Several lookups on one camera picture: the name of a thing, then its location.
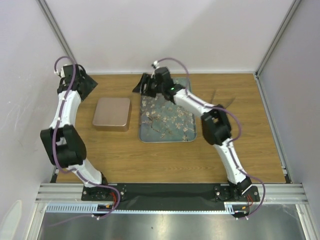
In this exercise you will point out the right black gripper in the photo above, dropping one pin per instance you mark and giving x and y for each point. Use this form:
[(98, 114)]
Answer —
[(146, 79)]

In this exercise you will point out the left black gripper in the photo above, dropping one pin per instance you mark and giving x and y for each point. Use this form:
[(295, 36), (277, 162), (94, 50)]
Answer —
[(91, 84)]

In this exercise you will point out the brown translucent box lid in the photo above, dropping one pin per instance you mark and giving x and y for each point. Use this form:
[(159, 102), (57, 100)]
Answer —
[(113, 109)]

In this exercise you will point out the clear box with paper cups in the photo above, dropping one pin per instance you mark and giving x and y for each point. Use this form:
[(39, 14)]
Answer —
[(112, 126)]

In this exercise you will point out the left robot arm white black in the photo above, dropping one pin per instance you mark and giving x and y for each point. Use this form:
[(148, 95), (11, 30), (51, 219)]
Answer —
[(65, 148)]

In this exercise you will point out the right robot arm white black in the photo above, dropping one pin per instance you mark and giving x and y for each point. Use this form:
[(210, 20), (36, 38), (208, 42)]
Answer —
[(216, 127)]

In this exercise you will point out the floral patterned metal tray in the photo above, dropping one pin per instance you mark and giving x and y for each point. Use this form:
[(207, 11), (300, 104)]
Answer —
[(161, 121)]

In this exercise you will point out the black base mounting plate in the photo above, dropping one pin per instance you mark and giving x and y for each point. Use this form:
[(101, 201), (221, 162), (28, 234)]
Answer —
[(181, 196)]

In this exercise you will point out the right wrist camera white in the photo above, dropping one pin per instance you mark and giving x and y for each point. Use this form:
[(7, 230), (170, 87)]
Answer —
[(155, 65)]

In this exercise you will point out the aluminium frame rail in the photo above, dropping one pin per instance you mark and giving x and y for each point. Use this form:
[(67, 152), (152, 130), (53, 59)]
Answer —
[(66, 198)]

